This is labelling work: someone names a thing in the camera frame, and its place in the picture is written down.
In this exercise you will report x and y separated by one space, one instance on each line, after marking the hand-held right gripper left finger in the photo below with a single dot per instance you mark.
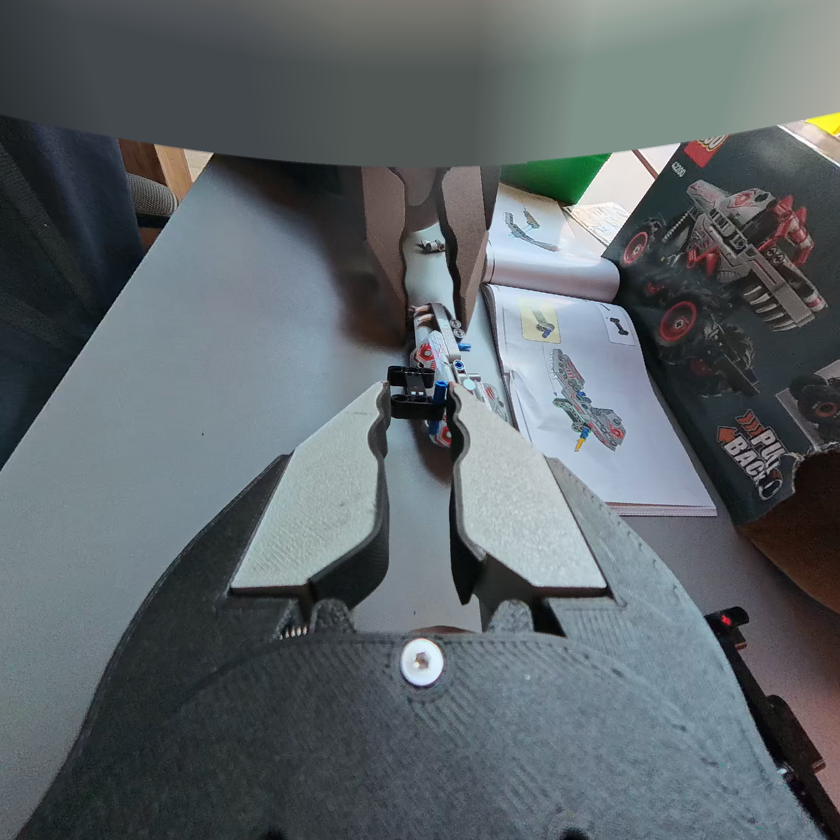
315 518

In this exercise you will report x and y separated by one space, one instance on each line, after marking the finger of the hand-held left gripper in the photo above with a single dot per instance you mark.
474 223
384 216

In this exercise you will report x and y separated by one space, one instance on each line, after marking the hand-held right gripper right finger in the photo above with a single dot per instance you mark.
518 518

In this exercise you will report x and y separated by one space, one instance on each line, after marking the grey lego panel assembly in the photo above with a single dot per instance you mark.
439 348

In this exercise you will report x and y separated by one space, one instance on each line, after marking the small black lego frame piece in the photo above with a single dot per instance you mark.
412 394

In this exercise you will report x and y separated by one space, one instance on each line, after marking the small grey lego piece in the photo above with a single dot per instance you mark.
432 246

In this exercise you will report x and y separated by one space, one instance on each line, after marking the lego instruction booklet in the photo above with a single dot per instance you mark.
590 394

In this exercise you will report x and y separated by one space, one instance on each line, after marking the lego set cardboard box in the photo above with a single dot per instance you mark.
735 275

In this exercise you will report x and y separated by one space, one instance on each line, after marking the black lego chassis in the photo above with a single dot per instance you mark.
761 695

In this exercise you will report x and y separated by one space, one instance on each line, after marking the green plastic bin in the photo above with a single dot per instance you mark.
551 177

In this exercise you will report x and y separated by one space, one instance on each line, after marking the white sticker sheet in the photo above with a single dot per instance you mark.
600 223

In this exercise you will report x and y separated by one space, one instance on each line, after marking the dark office chair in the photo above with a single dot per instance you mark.
59 275

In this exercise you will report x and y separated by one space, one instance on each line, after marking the yellow plastic object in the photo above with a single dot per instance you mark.
825 124

